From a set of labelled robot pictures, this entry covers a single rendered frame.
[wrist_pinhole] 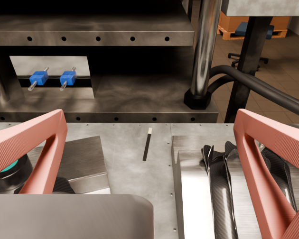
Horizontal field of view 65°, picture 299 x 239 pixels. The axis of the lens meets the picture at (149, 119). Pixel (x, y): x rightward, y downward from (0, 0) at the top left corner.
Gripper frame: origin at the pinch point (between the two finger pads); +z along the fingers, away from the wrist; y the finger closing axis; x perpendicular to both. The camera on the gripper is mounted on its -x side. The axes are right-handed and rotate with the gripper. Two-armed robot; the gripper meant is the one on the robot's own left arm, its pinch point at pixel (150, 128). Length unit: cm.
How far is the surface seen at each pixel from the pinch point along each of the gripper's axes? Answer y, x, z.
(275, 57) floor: -171, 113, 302
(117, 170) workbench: 8, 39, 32
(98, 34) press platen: 17, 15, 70
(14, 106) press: 50, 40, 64
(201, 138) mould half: -13, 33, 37
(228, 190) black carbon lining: -14.1, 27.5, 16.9
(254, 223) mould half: -17.6, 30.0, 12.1
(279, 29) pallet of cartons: -208, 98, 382
